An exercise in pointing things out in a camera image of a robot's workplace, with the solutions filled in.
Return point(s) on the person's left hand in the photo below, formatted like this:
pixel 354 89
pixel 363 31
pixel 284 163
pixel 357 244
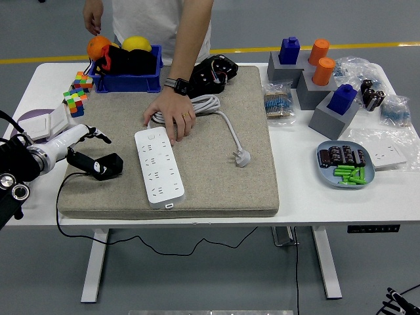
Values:
pixel 174 111

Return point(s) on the clear plastic bag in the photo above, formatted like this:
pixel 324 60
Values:
pixel 361 138

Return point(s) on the blue square peg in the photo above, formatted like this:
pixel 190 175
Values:
pixel 341 100
pixel 288 50

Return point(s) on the clear bag of resistors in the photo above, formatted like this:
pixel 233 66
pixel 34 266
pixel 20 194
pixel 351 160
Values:
pixel 395 113
pixel 279 105
pixel 354 70

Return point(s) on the orange cylinder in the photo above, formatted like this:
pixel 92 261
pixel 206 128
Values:
pixel 319 50
pixel 323 72

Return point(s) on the white power strip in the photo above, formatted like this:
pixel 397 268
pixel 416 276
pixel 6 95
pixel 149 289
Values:
pixel 159 170

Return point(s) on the green cylindrical battery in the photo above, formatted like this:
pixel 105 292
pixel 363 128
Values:
pixel 341 172
pixel 348 182
pixel 357 180
pixel 354 173
pixel 362 174
pixel 346 167

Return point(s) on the white table leg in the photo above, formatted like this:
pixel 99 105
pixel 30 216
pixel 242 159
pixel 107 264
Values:
pixel 326 262
pixel 93 269

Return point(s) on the purple plate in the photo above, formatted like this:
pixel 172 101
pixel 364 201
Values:
pixel 33 112

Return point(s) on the colourful puzzle cube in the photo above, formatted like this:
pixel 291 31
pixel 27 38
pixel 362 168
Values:
pixel 75 103
pixel 82 80

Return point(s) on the blue-grey plate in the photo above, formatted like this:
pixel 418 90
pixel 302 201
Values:
pixel 328 178

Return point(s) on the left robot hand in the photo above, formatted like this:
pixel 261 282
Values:
pixel 65 141

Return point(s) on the orange fruit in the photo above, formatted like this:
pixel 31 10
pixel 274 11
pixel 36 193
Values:
pixel 96 46

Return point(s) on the person's right hand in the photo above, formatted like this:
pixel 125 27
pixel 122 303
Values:
pixel 93 18

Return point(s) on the black wrist watch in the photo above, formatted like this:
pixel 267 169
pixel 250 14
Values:
pixel 180 86

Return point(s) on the grey block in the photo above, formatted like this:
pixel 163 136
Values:
pixel 279 73
pixel 308 96
pixel 328 124

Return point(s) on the black table control panel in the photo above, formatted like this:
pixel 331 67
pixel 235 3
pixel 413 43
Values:
pixel 374 228

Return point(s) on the black capacitor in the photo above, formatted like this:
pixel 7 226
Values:
pixel 367 85
pixel 379 100
pixel 336 155
pixel 368 96
pixel 361 157
pixel 348 155
pixel 325 158

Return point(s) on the person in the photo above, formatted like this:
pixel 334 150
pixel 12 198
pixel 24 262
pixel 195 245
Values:
pixel 147 19

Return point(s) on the grey-brown mat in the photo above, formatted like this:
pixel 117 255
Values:
pixel 210 183

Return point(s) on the person's left forearm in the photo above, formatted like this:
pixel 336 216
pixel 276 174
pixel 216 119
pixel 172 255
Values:
pixel 190 42

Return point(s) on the black cloth pouch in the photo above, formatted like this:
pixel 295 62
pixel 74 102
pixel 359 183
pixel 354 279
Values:
pixel 131 62

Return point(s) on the open black electronic device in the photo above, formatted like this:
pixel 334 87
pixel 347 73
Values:
pixel 206 73

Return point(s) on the person's right forearm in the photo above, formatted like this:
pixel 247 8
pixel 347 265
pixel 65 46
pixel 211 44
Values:
pixel 93 2

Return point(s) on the metal bracket under table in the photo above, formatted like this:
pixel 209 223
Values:
pixel 282 236

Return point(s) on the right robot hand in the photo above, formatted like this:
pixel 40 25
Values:
pixel 397 300

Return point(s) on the yellow lemon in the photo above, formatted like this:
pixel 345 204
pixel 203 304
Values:
pixel 136 42

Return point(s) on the blue plastic bin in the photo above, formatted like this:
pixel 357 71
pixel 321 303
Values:
pixel 131 83

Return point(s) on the black plug adapter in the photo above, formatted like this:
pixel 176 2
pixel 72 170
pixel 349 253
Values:
pixel 113 162

